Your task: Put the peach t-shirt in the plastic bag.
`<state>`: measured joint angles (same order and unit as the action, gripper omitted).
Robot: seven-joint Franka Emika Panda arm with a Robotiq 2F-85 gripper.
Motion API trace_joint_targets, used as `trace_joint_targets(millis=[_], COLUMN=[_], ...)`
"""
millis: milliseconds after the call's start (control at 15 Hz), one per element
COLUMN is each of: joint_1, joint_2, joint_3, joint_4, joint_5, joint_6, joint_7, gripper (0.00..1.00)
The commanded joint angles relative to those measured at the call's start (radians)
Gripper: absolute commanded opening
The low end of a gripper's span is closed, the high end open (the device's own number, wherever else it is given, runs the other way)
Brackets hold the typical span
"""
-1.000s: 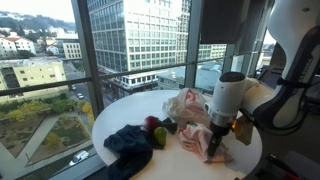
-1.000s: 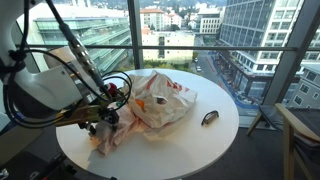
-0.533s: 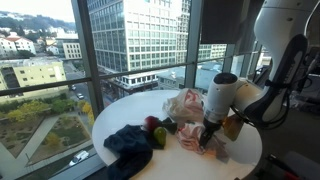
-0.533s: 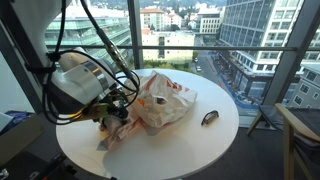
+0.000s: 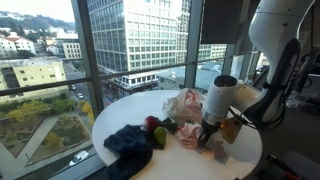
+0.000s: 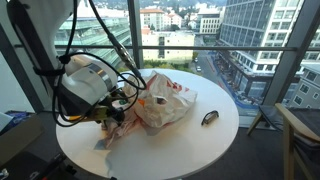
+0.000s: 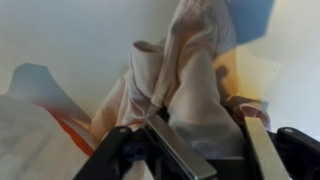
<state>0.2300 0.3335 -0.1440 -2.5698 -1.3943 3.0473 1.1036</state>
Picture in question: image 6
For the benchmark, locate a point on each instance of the white plastic bag red print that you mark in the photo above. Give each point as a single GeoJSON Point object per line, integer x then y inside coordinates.
{"type": "Point", "coordinates": [163, 100]}

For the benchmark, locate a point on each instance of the peach t-shirt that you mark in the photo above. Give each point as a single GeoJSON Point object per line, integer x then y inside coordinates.
{"type": "Point", "coordinates": [117, 131]}

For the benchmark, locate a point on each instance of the black binder clip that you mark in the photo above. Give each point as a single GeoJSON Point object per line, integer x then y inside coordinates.
{"type": "Point", "coordinates": [210, 117]}

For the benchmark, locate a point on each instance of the blue item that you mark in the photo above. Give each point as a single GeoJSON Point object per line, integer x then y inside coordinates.
{"type": "Point", "coordinates": [15, 117]}

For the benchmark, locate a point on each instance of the wooden chair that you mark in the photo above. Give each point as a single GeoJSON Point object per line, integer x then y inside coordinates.
{"type": "Point", "coordinates": [293, 130]}

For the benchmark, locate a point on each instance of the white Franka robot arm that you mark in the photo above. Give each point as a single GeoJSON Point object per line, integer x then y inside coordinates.
{"type": "Point", "coordinates": [85, 81]}

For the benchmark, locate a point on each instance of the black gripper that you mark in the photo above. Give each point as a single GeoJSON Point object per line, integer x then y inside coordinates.
{"type": "Point", "coordinates": [117, 115]}

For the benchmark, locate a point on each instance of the grey box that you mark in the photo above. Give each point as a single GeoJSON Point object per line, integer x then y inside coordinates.
{"type": "Point", "coordinates": [18, 140]}

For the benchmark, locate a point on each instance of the olive wrist camera mount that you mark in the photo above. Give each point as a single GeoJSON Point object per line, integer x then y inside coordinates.
{"type": "Point", "coordinates": [96, 114]}

